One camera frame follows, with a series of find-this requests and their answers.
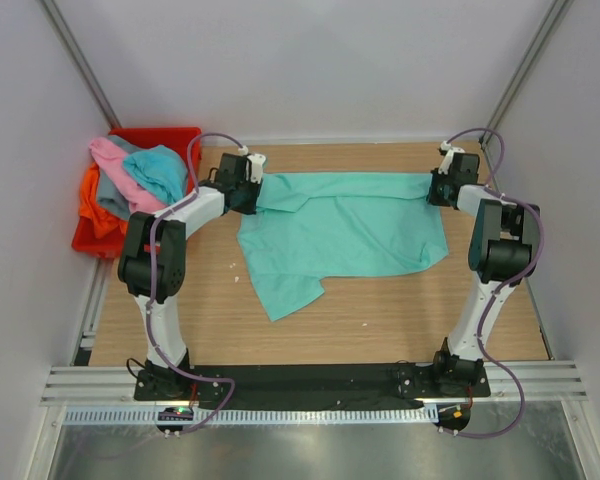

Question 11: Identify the teal green t shirt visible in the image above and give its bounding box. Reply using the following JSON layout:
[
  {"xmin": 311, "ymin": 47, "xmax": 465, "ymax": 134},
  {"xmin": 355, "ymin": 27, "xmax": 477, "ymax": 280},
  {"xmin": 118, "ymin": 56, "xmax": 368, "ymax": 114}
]
[{"xmin": 237, "ymin": 172, "xmax": 449, "ymax": 322}]

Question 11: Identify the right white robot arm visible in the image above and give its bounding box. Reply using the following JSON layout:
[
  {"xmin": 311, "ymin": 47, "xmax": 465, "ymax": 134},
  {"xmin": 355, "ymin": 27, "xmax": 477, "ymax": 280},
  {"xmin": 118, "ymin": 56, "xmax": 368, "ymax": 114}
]
[{"xmin": 427, "ymin": 142, "xmax": 543, "ymax": 396}]

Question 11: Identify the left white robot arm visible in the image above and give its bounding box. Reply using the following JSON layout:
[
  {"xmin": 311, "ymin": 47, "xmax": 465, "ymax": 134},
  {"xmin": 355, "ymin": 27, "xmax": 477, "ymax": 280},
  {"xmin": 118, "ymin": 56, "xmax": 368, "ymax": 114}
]
[{"xmin": 118, "ymin": 148, "xmax": 267, "ymax": 400}]

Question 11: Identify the red plastic bin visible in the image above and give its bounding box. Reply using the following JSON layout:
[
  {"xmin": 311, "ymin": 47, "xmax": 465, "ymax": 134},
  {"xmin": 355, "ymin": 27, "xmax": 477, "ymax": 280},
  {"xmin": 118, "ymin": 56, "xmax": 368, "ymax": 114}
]
[{"xmin": 71, "ymin": 127, "xmax": 200, "ymax": 259}]

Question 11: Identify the sky blue t shirt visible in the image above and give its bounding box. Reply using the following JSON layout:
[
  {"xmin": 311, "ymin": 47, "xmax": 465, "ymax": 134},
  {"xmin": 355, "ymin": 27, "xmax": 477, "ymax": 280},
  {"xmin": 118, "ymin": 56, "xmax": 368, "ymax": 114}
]
[{"xmin": 122, "ymin": 145, "xmax": 188, "ymax": 205}]

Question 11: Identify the grey t shirt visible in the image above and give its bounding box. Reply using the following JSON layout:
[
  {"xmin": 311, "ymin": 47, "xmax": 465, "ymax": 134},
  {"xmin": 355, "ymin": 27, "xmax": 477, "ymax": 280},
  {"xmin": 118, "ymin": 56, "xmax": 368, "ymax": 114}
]
[{"xmin": 96, "ymin": 135, "xmax": 140, "ymax": 221}]

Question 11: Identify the pink t shirt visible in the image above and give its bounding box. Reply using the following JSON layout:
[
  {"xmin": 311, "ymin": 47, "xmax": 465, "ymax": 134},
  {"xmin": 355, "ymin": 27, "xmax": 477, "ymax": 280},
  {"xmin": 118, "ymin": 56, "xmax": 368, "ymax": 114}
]
[{"xmin": 89, "ymin": 135, "xmax": 188, "ymax": 221}]

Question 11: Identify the orange t shirt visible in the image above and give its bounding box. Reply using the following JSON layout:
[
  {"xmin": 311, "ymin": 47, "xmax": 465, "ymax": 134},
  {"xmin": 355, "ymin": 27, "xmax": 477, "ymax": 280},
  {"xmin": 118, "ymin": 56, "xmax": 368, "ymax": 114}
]
[{"xmin": 77, "ymin": 164, "xmax": 154, "ymax": 240}]

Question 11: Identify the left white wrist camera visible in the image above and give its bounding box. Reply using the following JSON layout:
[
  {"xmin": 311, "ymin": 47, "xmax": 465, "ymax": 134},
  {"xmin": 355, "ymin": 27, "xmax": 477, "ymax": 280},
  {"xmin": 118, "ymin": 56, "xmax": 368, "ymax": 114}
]
[{"xmin": 238, "ymin": 146, "xmax": 267, "ymax": 184}]

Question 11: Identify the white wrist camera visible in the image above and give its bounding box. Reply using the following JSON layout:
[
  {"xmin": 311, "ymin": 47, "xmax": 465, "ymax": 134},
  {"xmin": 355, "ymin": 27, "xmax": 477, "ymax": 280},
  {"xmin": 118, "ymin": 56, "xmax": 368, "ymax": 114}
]
[
  {"xmin": 438, "ymin": 141, "xmax": 465, "ymax": 175},
  {"xmin": 238, "ymin": 146, "xmax": 267, "ymax": 184}
]

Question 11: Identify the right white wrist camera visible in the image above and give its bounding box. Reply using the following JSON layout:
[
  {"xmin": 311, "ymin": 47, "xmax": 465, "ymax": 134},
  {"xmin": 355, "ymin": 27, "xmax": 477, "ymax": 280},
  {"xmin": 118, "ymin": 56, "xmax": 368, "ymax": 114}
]
[{"xmin": 438, "ymin": 141, "xmax": 465, "ymax": 175}]

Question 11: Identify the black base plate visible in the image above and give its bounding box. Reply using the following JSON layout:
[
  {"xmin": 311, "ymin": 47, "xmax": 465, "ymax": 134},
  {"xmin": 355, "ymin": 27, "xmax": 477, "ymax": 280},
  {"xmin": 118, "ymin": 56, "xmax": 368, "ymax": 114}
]
[{"xmin": 134, "ymin": 361, "xmax": 491, "ymax": 412}]

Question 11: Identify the right corner aluminium post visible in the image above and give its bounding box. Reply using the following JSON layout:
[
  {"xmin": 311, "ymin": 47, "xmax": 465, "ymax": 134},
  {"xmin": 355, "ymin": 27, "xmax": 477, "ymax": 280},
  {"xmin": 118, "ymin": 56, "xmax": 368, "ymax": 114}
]
[{"xmin": 487, "ymin": 0, "xmax": 574, "ymax": 130}]

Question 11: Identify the corner aluminium post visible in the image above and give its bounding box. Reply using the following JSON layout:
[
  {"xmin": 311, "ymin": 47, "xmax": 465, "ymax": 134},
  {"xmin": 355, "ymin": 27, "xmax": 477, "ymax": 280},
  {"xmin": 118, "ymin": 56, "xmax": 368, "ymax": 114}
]
[
  {"xmin": 37, "ymin": 0, "xmax": 121, "ymax": 129},
  {"xmin": 487, "ymin": 0, "xmax": 574, "ymax": 130}
]

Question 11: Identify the left corner aluminium post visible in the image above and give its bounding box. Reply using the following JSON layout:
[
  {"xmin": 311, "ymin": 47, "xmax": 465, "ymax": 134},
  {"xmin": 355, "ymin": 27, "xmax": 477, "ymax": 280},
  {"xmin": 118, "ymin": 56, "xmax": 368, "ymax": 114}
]
[{"xmin": 37, "ymin": 0, "xmax": 121, "ymax": 129}]

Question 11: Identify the slotted cable duct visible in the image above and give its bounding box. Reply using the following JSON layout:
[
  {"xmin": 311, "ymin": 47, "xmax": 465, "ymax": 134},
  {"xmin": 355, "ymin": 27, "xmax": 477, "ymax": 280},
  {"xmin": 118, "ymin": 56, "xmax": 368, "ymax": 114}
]
[{"xmin": 63, "ymin": 404, "xmax": 438, "ymax": 427}]

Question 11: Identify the aluminium frame rail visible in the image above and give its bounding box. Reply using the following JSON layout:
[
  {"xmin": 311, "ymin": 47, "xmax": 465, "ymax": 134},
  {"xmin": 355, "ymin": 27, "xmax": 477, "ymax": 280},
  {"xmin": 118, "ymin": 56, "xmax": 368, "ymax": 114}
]
[{"xmin": 39, "ymin": 364, "xmax": 141, "ymax": 406}]

